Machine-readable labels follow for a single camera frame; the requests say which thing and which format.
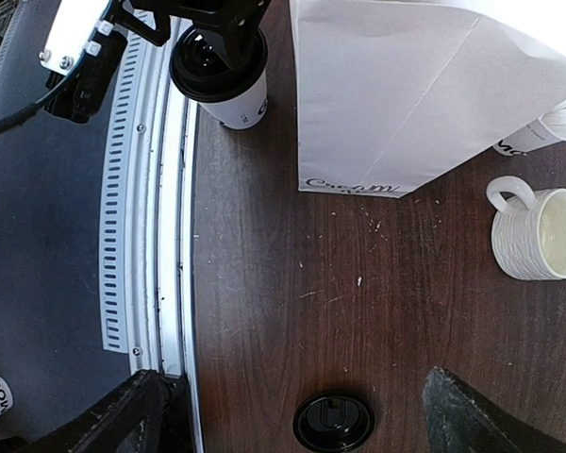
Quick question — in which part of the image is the stack of black cup lids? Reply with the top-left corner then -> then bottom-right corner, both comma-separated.
292,390 -> 375,452

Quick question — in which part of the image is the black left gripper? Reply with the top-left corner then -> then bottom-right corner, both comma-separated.
112,1 -> 270,71

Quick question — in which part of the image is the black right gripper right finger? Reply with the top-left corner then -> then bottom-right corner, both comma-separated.
422,367 -> 566,452

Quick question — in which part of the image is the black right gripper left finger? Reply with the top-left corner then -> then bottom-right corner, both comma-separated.
0,370 -> 189,452

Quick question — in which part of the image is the single white paper cup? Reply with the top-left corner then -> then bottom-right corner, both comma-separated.
170,26 -> 269,130

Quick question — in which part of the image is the grey aluminium frame rail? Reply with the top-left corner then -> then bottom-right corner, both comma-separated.
98,34 -> 199,377

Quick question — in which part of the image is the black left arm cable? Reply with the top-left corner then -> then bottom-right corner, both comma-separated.
0,101 -> 46,141

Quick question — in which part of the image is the white printed paper bag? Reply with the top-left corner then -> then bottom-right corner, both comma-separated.
290,1 -> 566,198

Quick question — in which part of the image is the cream ceramic mug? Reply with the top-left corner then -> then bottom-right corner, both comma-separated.
486,176 -> 566,281

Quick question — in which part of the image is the paper cup holding straws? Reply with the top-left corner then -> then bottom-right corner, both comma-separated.
492,106 -> 566,157

